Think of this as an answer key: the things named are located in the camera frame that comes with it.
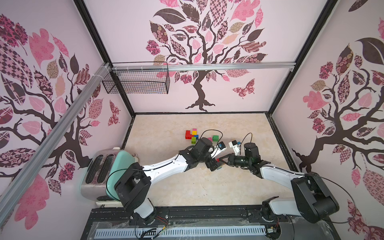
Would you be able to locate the aluminium frame bar back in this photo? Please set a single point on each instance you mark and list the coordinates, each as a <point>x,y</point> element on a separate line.
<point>203,67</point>

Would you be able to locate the aluminium frame bar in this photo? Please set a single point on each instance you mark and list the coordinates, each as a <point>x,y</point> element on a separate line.
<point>24,179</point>
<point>203,67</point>

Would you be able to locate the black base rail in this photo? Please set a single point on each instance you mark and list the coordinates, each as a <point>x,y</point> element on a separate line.
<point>284,227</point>

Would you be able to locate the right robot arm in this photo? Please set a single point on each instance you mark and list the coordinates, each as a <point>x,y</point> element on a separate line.
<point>312,198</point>

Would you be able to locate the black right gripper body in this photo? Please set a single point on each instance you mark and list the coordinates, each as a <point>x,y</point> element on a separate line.
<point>229,160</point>

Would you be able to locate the mint green toaster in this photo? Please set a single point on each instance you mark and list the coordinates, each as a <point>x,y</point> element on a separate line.
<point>106,167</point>

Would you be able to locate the dark green lego brick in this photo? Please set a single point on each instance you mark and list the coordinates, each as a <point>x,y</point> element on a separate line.
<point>215,138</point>

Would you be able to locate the black wire basket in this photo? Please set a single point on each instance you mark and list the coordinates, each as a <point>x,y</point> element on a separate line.
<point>138,78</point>

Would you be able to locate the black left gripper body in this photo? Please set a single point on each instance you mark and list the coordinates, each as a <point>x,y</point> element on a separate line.
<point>209,161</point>

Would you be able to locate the long red lego brick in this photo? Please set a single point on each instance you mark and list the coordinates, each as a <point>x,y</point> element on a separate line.
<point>188,135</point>

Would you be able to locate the white slotted cable duct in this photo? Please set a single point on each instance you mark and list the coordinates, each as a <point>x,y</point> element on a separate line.
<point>179,232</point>

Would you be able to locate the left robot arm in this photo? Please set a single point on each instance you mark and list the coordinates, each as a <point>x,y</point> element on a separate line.
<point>133,185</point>

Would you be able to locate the aluminium frame bar left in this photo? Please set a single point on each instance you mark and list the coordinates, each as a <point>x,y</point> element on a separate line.
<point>24,179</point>

